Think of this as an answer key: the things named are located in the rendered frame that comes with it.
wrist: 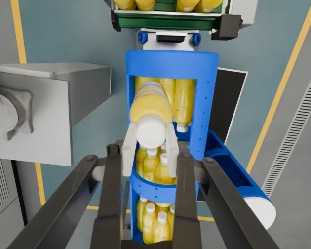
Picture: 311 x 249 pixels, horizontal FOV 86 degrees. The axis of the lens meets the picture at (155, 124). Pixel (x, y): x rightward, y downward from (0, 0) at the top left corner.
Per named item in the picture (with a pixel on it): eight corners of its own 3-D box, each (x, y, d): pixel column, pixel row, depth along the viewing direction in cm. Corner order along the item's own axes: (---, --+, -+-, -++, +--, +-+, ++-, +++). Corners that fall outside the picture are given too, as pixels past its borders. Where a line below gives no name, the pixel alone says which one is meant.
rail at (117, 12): (115, 14, 61) (113, 12, 58) (115, 12, 60) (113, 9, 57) (224, 19, 61) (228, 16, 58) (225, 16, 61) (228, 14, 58)
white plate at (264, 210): (288, 211, 83) (286, 209, 85) (246, 189, 78) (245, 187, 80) (250, 243, 92) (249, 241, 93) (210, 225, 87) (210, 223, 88)
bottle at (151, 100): (130, 90, 39) (114, 122, 22) (156, 74, 37) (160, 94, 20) (146, 114, 41) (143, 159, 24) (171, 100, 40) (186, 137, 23)
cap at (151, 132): (131, 124, 22) (129, 131, 20) (156, 110, 21) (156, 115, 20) (146, 146, 23) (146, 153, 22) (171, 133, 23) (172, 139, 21)
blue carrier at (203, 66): (136, 216, 97) (126, 274, 70) (134, 53, 66) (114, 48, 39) (184, 218, 96) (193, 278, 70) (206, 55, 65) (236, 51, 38)
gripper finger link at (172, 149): (171, 149, 14) (179, 150, 14) (167, 122, 21) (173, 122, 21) (168, 178, 16) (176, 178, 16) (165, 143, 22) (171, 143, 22)
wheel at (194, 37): (190, 45, 62) (195, 45, 61) (192, 31, 60) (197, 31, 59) (196, 46, 65) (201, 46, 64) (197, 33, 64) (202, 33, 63)
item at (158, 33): (156, 43, 66) (156, 39, 54) (156, 36, 65) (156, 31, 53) (180, 44, 66) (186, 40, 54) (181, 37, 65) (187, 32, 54)
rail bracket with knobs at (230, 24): (205, 40, 68) (213, 36, 58) (207, 20, 66) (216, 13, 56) (228, 41, 68) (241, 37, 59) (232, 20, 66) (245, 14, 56)
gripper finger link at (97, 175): (119, 183, 14) (82, 183, 14) (127, 151, 18) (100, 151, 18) (118, 168, 13) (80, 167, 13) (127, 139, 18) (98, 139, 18)
